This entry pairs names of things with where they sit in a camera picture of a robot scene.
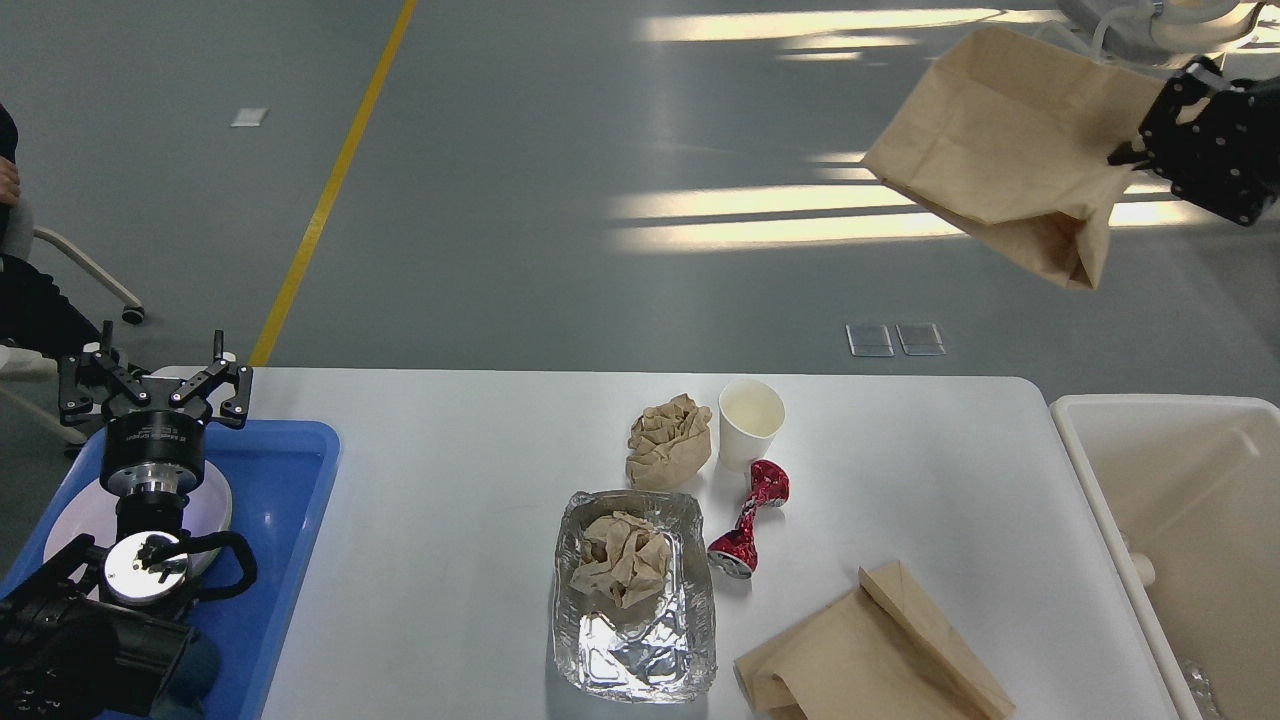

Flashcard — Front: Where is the crumpled brown paper ball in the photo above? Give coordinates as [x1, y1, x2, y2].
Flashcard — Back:
[625, 395, 713, 491]

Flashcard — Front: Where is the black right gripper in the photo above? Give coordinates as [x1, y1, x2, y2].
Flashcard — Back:
[1107, 56, 1279, 227]

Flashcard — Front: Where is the crushed red can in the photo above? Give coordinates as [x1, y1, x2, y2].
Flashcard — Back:
[707, 459, 791, 580]

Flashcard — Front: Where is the brown paper bag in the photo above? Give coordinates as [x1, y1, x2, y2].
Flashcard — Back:
[864, 27, 1164, 290]
[735, 561, 1016, 719]

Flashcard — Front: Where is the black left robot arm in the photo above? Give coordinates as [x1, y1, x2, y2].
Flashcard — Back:
[3, 322, 259, 719]

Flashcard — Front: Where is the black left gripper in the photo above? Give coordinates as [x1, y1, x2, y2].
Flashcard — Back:
[58, 322, 253, 497]

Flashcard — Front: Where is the brown paper bag front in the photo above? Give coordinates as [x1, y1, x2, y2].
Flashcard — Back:
[735, 561, 1016, 719]

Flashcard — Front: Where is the aluminium foil tray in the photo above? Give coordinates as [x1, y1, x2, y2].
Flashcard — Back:
[550, 489, 718, 705]

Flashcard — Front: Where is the crumpled brown paper in tray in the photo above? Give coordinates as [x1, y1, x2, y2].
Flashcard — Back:
[570, 511, 675, 609]

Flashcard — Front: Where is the white plastic bin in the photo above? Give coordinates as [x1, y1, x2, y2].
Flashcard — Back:
[1051, 395, 1279, 719]

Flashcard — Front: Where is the floor socket plate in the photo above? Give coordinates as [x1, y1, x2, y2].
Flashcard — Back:
[895, 323, 947, 357]
[845, 324, 896, 357]

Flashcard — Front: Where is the seated person at left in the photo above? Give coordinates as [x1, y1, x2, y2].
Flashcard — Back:
[1, 108, 101, 359]

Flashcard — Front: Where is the tall white paper cup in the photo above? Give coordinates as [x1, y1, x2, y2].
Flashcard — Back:
[718, 378, 786, 471]

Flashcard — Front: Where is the white floor marker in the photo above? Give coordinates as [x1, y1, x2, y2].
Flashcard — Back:
[229, 108, 269, 129]

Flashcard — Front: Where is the dark teal mug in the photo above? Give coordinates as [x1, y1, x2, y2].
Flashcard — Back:
[148, 632, 221, 719]

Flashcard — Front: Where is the pink plastic plate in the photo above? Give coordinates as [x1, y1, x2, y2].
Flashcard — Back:
[42, 464, 233, 605]

